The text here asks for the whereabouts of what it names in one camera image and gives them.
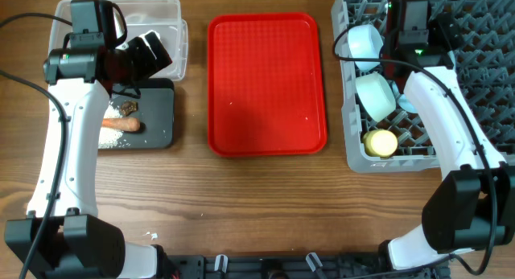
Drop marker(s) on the yellow plastic cup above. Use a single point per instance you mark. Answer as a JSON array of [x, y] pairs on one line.
[[380, 143]]

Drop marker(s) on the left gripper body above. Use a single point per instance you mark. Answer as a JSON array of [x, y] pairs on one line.
[[137, 63]]

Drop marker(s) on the grey dishwasher rack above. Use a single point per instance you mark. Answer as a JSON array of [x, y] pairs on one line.
[[485, 72]]

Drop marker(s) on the white rice pile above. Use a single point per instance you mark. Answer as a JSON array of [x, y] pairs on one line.
[[108, 137]]

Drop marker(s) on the blue bowl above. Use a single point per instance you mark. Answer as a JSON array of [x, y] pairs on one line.
[[365, 41]]

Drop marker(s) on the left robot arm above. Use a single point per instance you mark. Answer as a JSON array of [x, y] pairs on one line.
[[61, 235]]

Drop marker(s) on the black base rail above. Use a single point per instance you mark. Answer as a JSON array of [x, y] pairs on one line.
[[311, 266]]

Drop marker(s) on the small white debris bit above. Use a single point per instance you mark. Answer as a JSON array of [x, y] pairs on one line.
[[153, 236]]

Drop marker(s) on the orange carrot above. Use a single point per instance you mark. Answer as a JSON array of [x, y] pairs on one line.
[[124, 124]]

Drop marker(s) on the red serving tray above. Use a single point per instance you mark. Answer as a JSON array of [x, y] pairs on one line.
[[265, 85]]

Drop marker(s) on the dark brown food scrap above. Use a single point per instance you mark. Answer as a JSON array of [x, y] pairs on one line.
[[128, 107]]

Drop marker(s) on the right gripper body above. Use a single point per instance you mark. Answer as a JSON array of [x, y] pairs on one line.
[[438, 38]]

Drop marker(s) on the clear plastic bin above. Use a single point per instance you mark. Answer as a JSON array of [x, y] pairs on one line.
[[169, 17]]

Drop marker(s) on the black plastic tray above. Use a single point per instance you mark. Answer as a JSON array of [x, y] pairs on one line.
[[156, 110]]

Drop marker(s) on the green bowl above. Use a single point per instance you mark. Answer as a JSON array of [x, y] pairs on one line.
[[376, 96]]

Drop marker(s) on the white round plate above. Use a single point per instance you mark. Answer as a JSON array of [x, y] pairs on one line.
[[401, 100]]

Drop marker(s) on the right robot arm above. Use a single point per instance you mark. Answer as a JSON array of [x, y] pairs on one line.
[[473, 207]]

